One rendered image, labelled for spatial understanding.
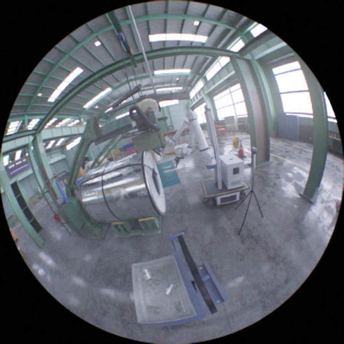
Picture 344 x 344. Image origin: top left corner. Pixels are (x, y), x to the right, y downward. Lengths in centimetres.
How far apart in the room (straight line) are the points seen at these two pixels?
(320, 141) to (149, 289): 294
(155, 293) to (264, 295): 135
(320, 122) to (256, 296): 274
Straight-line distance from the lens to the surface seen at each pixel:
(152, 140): 70
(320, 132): 271
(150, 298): 60
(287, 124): 998
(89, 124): 139
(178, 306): 55
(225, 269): 161
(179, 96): 119
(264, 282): 170
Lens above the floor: 155
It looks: 21 degrees down
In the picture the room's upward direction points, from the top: 15 degrees counter-clockwise
